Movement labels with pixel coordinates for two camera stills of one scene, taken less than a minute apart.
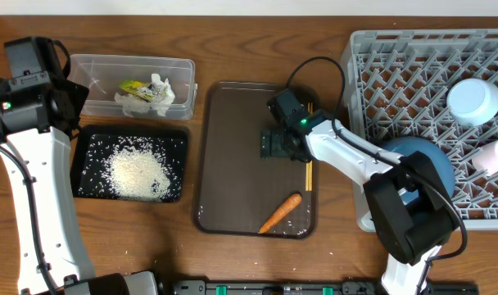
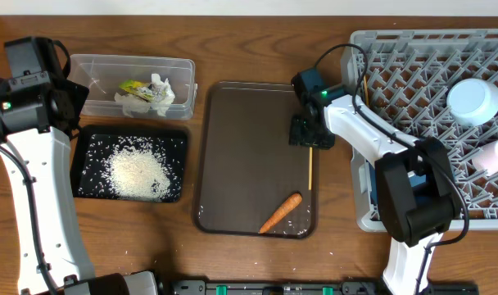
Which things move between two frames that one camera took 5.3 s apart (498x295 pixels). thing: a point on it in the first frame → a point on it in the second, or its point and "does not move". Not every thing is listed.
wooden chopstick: [310, 165] does not move
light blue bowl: [473, 102] does not move
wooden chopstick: [308, 169] → [366, 90]
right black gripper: [274, 144] → [295, 133]
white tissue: [163, 95] does not move
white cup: [493, 157] does not move
